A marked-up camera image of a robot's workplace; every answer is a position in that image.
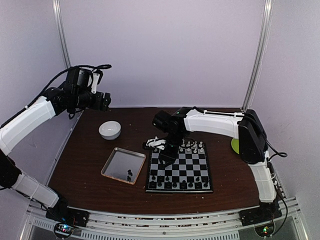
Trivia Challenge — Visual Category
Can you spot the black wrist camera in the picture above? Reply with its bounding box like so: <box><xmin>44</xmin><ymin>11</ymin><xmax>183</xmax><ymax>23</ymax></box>
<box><xmin>64</xmin><ymin>68</ymin><xmax>91</xmax><ymax>91</ymax></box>
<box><xmin>152</xmin><ymin>110</ymin><xmax>172</xmax><ymax>133</ymax></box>

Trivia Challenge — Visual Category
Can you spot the pile of black chess pieces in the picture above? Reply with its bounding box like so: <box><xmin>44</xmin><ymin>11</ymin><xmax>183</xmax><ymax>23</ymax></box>
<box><xmin>127</xmin><ymin>169</ymin><xmax>133</xmax><ymax>182</ymax></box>

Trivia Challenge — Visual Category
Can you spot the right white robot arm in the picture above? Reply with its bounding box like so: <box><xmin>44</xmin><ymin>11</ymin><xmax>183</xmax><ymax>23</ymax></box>
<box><xmin>142</xmin><ymin>106</ymin><xmax>288</xmax><ymax>221</ymax></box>

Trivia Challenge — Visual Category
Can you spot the white bowl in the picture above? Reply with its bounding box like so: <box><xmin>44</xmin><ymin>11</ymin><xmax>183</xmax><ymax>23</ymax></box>
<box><xmin>98</xmin><ymin>120</ymin><xmax>122</xmax><ymax>141</ymax></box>

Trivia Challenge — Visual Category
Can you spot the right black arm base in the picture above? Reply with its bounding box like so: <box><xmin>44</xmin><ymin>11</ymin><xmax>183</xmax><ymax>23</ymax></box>
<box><xmin>239</xmin><ymin>207</ymin><xmax>282</xmax><ymax>238</ymax></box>

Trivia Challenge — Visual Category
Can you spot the white knight right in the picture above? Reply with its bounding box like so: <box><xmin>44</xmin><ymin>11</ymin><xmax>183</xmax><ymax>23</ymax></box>
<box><xmin>191</xmin><ymin>141</ymin><xmax>197</xmax><ymax>148</ymax></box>

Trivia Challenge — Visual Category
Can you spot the black rook corner piece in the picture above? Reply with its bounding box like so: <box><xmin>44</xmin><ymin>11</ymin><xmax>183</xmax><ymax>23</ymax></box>
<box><xmin>149</xmin><ymin>181</ymin><xmax>155</xmax><ymax>189</ymax></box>

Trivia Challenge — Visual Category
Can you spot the green plate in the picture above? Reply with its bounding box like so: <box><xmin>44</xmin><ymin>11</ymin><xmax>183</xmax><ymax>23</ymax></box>
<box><xmin>230</xmin><ymin>138</ymin><xmax>240</xmax><ymax>155</ymax></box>

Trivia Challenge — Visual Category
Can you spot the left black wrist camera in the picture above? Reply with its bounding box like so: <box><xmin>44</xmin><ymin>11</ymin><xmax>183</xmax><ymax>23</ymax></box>
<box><xmin>64</xmin><ymin>68</ymin><xmax>91</xmax><ymax>91</ymax></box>

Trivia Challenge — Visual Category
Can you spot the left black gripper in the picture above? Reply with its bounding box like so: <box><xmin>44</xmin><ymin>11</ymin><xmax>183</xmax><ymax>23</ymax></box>
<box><xmin>73</xmin><ymin>89</ymin><xmax>111</xmax><ymax>111</ymax></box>

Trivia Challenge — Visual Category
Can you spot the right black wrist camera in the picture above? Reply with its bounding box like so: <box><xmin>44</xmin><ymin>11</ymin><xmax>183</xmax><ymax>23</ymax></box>
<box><xmin>152</xmin><ymin>110</ymin><xmax>172</xmax><ymax>133</ymax></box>

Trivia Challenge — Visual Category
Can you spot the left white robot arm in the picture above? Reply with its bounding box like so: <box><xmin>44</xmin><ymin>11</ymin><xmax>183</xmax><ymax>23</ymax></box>
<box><xmin>0</xmin><ymin>67</ymin><xmax>111</xmax><ymax>222</ymax></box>

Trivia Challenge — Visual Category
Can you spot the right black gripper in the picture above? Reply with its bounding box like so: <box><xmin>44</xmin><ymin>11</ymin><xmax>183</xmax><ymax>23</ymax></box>
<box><xmin>158</xmin><ymin>131</ymin><xmax>185</xmax><ymax>168</ymax></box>

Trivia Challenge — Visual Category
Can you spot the aluminium frame post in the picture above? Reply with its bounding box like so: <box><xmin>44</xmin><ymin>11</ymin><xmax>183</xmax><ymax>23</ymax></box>
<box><xmin>241</xmin><ymin>0</ymin><xmax>274</xmax><ymax>112</ymax></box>
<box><xmin>52</xmin><ymin>0</ymin><xmax>71</xmax><ymax>68</ymax></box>

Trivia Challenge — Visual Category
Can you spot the black knight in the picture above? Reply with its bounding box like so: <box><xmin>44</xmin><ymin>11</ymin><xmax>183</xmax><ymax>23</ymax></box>
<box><xmin>195</xmin><ymin>182</ymin><xmax>202</xmax><ymax>189</ymax></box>

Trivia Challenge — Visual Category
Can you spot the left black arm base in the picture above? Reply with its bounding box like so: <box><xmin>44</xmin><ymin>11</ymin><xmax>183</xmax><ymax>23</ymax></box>
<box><xmin>45</xmin><ymin>208</ymin><xmax>90</xmax><ymax>240</ymax></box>

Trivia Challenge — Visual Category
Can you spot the aluminium front rail frame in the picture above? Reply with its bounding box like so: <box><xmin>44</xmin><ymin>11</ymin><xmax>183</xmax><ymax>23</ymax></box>
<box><xmin>17</xmin><ymin>197</ymin><xmax>311</xmax><ymax>240</ymax></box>

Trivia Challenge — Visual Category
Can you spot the black king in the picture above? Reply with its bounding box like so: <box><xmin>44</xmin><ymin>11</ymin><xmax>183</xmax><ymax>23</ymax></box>
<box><xmin>180</xmin><ymin>180</ymin><xmax>187</xmax><ymax>189</ymax></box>

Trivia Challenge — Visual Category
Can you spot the right aluminium frame post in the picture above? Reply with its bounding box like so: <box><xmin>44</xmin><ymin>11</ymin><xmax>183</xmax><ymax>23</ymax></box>
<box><xmin>241</xmin><ymin>0</ymin><xmax>274</xmax><ymax>112</ymax></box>

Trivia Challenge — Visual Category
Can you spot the left aluminium frame post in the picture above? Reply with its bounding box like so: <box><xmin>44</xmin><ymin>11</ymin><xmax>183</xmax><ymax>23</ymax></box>
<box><xmin>52</xmin><ymin>0</ymin><xmax>71</xmax><ymax>68</ymax></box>

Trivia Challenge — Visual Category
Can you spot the black and grey chessboard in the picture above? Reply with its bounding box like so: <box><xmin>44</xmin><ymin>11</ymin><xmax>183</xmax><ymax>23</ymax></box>
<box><xmin>145</xmin><ymin>142</ymin><xmax>214</xmax><ymax>194</ymax></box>

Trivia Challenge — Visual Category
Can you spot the wooden tray with mirror base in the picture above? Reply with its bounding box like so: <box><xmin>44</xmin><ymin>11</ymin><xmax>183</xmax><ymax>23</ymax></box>
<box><xmin>100</xmin><ymin>147</ymin><xmax>147</xmax><ymax>185</ymax></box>

